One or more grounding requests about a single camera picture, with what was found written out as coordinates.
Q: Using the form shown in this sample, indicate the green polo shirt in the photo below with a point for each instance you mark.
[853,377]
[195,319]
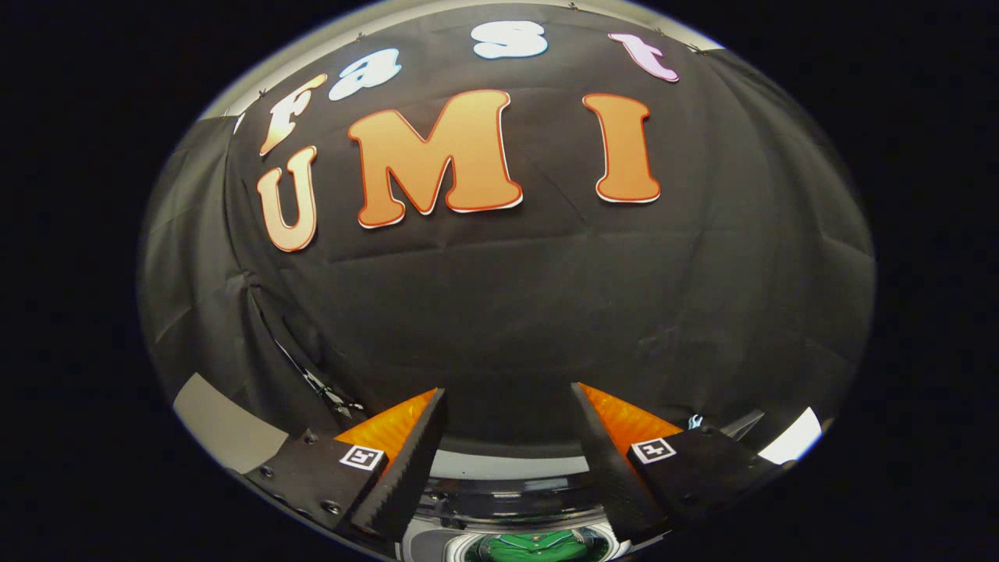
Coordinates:
[531,546]

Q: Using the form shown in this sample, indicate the grey flat box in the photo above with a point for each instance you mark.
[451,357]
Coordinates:
[226,425]

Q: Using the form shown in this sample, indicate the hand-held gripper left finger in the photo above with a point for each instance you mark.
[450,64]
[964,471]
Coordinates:
[410,468]

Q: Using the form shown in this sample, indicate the black backdrop cloth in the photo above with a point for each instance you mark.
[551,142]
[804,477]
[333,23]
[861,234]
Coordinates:
[507,312]

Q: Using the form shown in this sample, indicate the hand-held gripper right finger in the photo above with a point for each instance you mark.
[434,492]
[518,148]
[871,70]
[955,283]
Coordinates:
[609,468]

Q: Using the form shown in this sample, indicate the small pale blue hook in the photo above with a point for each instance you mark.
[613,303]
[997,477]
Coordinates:
[695,421]

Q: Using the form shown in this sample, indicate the dark metal stand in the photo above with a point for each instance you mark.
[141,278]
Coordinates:
[328,390]

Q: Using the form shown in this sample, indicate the white sheet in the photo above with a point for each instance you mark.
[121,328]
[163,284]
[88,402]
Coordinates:
[796,441]

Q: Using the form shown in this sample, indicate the grey toy washing machine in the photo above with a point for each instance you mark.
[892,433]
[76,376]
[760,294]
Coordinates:
[507,507]

